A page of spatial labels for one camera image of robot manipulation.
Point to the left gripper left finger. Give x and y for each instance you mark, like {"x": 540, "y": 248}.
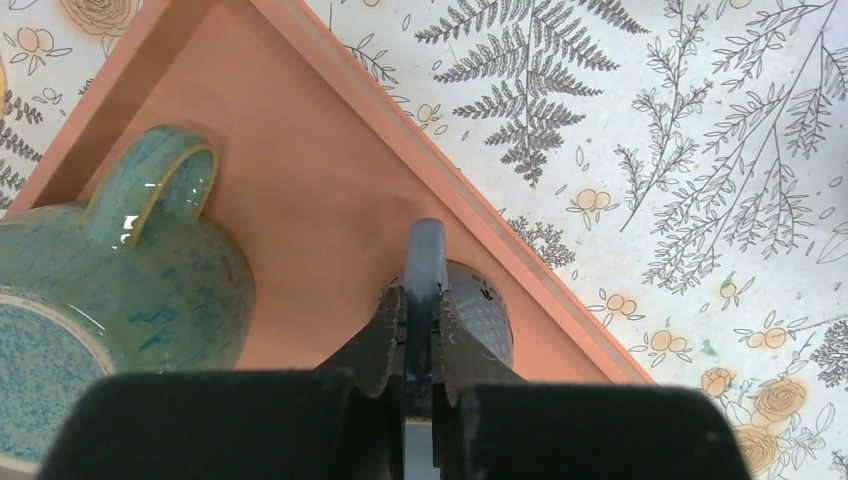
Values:
{"x": 340, "y": 420}

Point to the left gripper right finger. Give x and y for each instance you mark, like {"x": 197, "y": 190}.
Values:
{"x": 490, "y": 423}

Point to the teal green glazed mug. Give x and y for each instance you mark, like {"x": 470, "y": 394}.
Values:
{"x": 132, "y": 280}

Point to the pink rectangular tray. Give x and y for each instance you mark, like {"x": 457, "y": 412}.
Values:
{"x": 322, "y": 177}

